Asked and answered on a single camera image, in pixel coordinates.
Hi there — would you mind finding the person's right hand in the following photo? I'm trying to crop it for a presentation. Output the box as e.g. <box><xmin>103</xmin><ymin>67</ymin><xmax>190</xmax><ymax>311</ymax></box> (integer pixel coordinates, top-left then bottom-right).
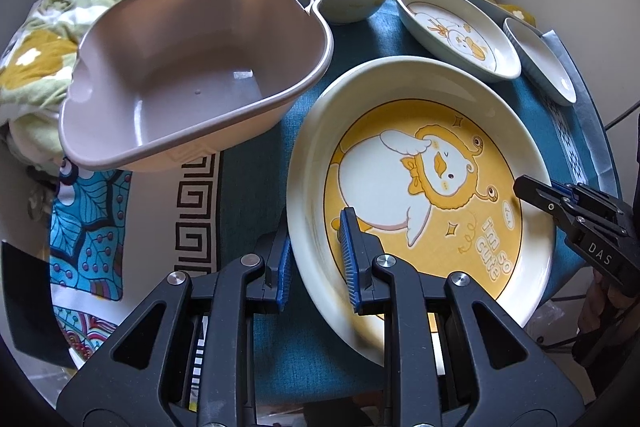
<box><xmin>577</xmin><ymin>269</ymin><xmax>634</xmax><ymax>334</ymax></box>

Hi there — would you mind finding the black power cable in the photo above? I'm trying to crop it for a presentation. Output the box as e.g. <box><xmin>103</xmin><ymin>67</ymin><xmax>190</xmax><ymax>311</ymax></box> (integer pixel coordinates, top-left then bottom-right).
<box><xmin>602</xmin><ymin>98</ymin><xmax>640</xmax><ymax>130</ymax></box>

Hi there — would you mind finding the large yellow duck plate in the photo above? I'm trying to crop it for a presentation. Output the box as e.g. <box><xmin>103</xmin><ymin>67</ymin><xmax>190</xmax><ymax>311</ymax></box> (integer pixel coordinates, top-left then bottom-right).
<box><xmin>286</xmin><ymin>55</ymin><xmax>555</xmax><ymax>363</ymax></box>

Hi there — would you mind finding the floral bed quilt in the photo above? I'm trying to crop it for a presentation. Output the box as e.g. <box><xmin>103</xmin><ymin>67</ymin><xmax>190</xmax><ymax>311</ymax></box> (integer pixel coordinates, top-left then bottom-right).
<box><xmin>1</xmin><ymin>0</ymin><xmax>536</xmax><ymax>172</ymax></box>

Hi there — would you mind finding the small cream plate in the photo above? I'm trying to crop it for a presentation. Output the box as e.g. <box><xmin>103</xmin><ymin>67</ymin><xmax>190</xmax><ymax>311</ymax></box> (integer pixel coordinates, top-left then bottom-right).
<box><xmin>502</xmin><ymin>17</ymin><xmax>577</xmax><ymax>106</ymax></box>

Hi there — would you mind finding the medium duck plate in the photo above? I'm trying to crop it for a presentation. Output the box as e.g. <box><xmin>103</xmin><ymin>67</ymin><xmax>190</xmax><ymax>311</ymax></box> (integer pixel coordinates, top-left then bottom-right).
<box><xmin>395</xmin><ymin>0</ymin><xmax>522</xmax><ymax>82</ymax></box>

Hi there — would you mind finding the pink plastic handled bowl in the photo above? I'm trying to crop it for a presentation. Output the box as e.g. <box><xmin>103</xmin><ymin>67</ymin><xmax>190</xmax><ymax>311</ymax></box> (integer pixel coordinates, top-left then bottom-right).
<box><xmin>58</xmin><ymin>0</ymin><xmax>334</xmax><ymax>172</ymax></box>

